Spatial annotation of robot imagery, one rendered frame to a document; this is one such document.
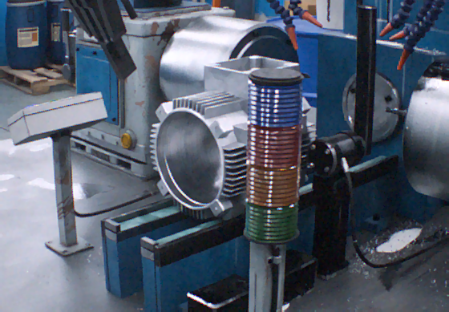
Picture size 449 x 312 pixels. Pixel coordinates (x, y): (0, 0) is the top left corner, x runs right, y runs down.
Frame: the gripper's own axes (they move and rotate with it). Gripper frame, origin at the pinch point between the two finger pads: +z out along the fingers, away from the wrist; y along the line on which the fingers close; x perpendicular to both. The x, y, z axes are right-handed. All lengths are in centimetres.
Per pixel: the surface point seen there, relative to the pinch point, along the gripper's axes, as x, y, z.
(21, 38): -161, 470, 188
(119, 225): 15.2, -3.4, 20.4
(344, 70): -45, 3, 38
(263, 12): -435, 499, 362
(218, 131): -2.3, -12.7, 13.4
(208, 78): -11.4, -1.8, 13.1
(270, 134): 7.5, -37.9, -2.2
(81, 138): -12, 63, 47
